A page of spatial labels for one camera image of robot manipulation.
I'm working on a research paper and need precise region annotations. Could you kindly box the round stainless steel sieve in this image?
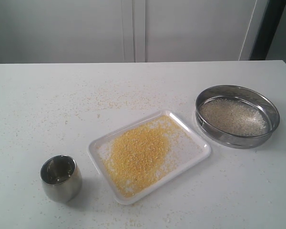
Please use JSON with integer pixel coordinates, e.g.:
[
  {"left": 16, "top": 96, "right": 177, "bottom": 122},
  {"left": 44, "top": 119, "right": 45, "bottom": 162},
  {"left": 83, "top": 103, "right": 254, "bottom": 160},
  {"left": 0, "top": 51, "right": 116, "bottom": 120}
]
[{"left": 195, "top": 85, "right": 280, "bottom": 149}]

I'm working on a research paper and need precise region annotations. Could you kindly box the stainless steel cup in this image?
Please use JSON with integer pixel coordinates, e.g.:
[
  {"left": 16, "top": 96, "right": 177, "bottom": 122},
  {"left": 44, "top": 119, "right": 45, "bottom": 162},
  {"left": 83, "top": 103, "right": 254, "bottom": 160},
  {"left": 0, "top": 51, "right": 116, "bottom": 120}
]
[{"left": 40, "top": 155, "right": 82, "bottom": 203}]

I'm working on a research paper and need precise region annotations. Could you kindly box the yellow and white grain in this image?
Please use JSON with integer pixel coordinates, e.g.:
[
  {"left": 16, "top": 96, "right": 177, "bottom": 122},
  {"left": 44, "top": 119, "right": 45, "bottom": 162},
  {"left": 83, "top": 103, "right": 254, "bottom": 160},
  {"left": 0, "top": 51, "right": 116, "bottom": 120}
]
[{"left": 199, "top": 99, "right": 267, "bottom": 136}]

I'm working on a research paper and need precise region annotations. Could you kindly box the yellow millet grains pile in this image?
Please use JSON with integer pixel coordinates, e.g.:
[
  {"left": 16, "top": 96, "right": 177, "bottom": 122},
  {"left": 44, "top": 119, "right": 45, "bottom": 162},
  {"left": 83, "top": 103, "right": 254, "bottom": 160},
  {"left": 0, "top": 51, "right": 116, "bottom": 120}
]
[{"left": 99, "top": 114, "right": 203, "bottom": 198}]

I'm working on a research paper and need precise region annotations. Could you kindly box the white plastic tray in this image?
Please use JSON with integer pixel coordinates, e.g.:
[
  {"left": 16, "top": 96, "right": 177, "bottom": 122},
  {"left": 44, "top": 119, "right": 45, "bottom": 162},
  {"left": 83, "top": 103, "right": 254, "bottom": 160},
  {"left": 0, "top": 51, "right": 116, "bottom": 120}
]
[{"left": 87, "top": 109, "right": 212, "bottom": 205}]

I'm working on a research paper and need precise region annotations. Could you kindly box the white cabinet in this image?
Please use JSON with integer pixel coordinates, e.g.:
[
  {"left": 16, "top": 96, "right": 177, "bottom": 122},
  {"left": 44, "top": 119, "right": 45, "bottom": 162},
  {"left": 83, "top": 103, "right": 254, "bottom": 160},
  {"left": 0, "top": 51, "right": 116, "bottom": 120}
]
[{"left": 0, "top": 0, "right": 269, "bottom": 63}]

